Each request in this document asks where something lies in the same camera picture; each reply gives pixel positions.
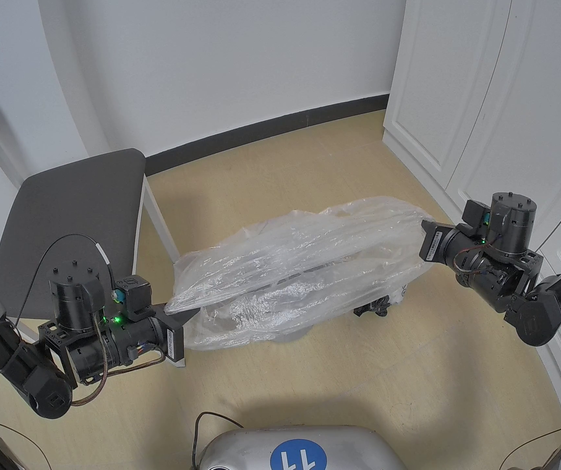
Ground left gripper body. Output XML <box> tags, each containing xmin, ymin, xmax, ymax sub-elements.
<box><xmin>111</xmin><ymin>305</ymin><xmax>186</xmax><ymax>368</ymax></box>

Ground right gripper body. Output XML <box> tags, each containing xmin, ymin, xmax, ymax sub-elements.
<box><xmin>419</xmin><ymin>219</ymin><xmax>490</xmax><ymax>276</ymax></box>

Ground black plastic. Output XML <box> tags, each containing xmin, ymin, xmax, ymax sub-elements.
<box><xmin>353</xmin><ymin>298</ymin><xmax>393</xmax><ymax>318</ymax></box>

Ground clear plastic bag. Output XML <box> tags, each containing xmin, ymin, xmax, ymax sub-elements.
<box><xmin>165</xmin><ymin>195</ymin><xmax>435</xmax><ymax>351</ymax></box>

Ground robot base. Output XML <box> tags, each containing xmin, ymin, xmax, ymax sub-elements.
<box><xmin>199</xmin><ymin>425</ymin><xmax>401</xmax><ymax>470</ymax></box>

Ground grey and white chair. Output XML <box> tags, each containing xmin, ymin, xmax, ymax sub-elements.
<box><xmin>0</xmin><ymin>82</ymin><xmax>180</xmax><ymax>341</ymax></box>

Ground white wardrobe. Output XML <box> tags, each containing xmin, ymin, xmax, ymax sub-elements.
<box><xmin>382</xmin><ymin>0</ymin><xmax>561</xmax><ymax>430</ymax></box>

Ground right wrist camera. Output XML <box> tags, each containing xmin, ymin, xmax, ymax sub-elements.
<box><xmin>459</xmin><ymin>201</ymin><xmax>492</xmax><ymax>244</ymax></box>

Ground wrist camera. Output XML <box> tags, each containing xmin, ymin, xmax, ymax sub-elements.
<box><xmin>113</xmin><ymin>275</ymin><xmax>153</xmax><ymax>323</ymax></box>
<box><xmin>459</xmin><ymin>201</ymin><xmax>492</xmax><ymax>244</ymax></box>

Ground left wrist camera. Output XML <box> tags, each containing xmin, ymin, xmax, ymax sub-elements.
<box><xmin>113</xmin><ymin>275</ymin><xmax>153</xmax><ymax>323</ymax></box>

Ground black cable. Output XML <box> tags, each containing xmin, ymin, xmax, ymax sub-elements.
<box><xmin>191</xmin><ymin>411</ymin><xmax>247</xmax><ymax>470</ymax></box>
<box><xmin>500</xmin><ymin>425</ymin><xmax>561</xmax><ymax>470</ymax></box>
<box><xmin>13</xmin><ymin>234</ymin><xmax>115</xmax><ymax>329</ymax></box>
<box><xmin>0</xmin><ymin>418</ymin><xmax>51</xmax><ymax>470</ymax></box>

